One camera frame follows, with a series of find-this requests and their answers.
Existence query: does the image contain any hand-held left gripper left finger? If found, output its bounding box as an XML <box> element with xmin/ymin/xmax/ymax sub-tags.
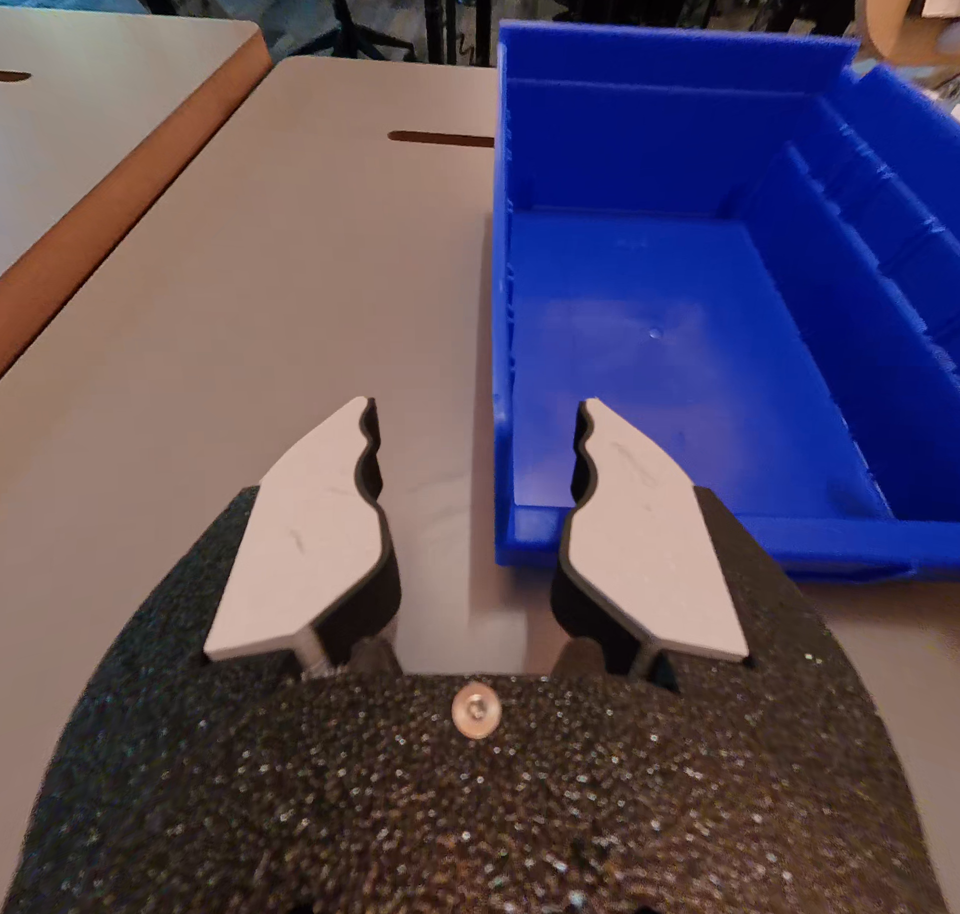
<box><xmin>202</xmin><ymin>395</ymin><xmax>404</xmax><ymax>671</ymax></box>

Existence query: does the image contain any black office chair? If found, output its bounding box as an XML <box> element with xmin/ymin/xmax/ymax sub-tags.
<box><xmin>258</xmin><ymin>0</ymin><xmax>421</xmax><ymax>61</ymax></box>

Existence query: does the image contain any black tripod stand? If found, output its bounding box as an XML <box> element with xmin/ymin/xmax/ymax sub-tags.
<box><xmin>420</xmin><ymin>0</ymin><xmax>497</xmax><ymax>68</ymax></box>

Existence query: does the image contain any blue plastic bin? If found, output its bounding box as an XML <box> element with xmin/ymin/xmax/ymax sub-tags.
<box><xmin>492</xmin><ymin>18</ymin><xmax>960</xmax><ymax>583</ymax></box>

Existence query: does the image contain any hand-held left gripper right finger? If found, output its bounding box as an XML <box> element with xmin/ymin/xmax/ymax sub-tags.
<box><xmin>549</xmin><ymin>397</ymin><xmax>753</xmax><ymax>681</ymax></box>

